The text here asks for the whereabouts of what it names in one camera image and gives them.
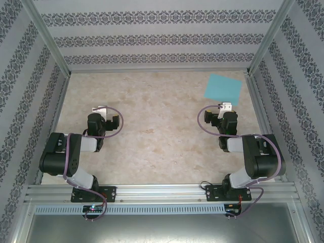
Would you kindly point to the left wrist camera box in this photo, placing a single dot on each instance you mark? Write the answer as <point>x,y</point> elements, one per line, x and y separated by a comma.
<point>100,109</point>

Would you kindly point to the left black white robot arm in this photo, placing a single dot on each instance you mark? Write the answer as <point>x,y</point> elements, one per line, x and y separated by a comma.
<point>58,157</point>

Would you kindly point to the aluminium frame post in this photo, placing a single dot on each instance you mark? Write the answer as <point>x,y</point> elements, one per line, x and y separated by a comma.
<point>49,35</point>
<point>269,35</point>

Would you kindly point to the aluminium back rail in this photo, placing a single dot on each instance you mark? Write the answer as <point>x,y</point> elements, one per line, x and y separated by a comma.
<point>159,71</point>

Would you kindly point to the grey metal sheet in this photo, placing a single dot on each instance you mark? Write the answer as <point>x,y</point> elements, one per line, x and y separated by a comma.
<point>162,230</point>

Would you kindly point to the aluminium mounting rail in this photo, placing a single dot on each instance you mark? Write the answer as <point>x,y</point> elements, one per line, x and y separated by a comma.
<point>159,193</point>

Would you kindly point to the aluminium corner strut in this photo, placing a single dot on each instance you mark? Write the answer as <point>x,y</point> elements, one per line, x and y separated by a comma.
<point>21,225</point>
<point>302,222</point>

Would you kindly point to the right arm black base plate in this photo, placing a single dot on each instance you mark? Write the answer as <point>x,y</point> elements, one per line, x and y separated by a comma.
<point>212,193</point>

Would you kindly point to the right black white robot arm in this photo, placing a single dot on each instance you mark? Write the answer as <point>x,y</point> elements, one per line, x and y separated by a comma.
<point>265,162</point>

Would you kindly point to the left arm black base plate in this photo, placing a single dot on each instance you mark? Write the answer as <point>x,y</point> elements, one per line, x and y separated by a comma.
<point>111,193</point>

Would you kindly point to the aluminium side rail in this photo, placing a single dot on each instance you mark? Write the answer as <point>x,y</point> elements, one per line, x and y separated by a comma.
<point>52,129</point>
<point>263,121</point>

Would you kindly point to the light blue paper sheet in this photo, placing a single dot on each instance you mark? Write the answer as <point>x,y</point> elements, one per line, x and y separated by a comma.
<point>222,87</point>

